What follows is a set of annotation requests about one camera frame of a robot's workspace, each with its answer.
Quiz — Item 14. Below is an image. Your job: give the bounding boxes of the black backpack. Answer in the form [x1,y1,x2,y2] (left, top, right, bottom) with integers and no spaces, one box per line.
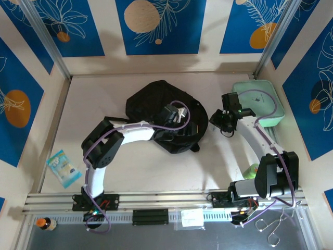
[125,80,210,155]

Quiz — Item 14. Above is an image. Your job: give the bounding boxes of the clear bag with white card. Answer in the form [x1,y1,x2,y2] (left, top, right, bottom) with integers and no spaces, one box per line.
[173,207,206,231]

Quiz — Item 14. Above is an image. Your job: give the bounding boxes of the green roll with orange mark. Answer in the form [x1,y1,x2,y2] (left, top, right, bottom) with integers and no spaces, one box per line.
[243,164,261,180]

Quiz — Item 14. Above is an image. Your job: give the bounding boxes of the mint green zip pouch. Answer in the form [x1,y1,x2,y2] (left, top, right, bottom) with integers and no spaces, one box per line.
[232,79,286,128]

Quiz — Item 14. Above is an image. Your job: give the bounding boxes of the blue poster with beige circle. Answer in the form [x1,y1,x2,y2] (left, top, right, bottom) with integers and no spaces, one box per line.
[115,0,208,56]

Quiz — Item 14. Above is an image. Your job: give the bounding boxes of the blue poster white feather print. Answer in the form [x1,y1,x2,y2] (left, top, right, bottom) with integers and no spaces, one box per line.
[220,0,300,55]

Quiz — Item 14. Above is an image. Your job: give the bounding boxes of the blue white snack packet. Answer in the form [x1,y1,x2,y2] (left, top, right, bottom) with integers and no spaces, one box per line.
[46,149,83,190]

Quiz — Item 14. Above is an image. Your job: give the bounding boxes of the blue poster white flower print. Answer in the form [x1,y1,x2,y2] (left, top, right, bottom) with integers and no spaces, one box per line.
[33,0,106,58]

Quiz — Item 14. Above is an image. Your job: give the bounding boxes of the brown bottle with orange cap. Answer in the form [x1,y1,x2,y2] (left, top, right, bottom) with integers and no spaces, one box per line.
[35,217,58,232]

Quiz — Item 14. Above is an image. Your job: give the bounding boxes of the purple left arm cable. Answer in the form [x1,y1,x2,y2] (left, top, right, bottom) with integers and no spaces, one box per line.
[83,100,192,235]

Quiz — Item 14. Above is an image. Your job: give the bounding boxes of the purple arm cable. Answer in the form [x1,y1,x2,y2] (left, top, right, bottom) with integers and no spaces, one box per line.
[83,100,192,235]
[238,89,297,227]

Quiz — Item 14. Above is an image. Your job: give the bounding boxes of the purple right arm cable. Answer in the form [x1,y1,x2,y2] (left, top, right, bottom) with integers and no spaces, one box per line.
[238,89,297,227]

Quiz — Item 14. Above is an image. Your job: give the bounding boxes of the aluminium rail frame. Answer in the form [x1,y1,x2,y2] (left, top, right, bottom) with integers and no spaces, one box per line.
[22,189,308,213]

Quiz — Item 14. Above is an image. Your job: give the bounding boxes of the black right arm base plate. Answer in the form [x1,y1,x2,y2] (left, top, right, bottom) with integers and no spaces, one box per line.
[212,191,260,209]

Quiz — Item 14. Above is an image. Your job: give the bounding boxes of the black block on rail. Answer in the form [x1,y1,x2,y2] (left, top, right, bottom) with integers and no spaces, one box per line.
[132,209,170,226]

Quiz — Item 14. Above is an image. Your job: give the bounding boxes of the aluminium corner post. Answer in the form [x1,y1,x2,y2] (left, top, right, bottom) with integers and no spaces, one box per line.
[19,0,72,80]
[253,0,304,79]

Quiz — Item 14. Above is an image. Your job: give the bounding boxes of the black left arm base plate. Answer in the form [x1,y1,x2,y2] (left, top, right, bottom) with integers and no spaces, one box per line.
[72,194,120,211]

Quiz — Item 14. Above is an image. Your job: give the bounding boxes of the perforated grey cable tray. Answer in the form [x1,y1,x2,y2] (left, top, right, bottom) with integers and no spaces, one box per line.
[33,210,232,224]

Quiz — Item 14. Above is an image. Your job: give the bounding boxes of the bent metal wire hooks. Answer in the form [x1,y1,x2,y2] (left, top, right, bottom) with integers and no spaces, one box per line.
[254,200,302,248]

